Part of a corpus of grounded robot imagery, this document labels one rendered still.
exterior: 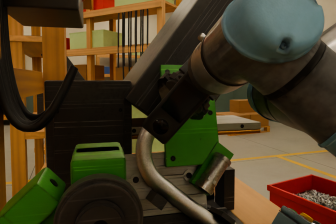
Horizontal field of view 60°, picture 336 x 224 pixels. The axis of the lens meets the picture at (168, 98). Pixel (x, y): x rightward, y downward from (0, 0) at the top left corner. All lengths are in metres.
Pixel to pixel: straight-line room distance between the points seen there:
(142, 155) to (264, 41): 0.35
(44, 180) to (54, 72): 1.06
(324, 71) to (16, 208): 0.29
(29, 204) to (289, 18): 0.27
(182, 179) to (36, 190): 0.37
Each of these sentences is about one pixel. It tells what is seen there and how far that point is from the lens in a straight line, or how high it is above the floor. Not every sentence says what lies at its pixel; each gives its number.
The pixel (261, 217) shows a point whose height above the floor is 0.90.
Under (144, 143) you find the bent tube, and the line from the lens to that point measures 0.54.
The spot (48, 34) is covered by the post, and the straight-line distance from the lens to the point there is 1.36.
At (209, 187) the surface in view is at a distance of 0.57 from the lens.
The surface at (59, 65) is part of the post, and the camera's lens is 1.35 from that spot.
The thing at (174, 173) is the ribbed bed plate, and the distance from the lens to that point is 0.61.
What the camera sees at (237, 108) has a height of 0.56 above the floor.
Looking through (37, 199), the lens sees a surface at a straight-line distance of 0.30.
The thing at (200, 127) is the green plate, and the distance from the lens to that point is 0.61.
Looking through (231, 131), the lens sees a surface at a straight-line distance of 0.77.
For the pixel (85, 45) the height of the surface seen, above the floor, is 1.69.
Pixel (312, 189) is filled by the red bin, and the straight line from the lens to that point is 1.14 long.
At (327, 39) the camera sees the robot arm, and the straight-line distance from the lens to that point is 0.45.
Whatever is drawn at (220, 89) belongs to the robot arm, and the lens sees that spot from 0.35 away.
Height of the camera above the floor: 1.24
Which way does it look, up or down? 3 degrees down
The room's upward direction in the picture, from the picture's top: straight up
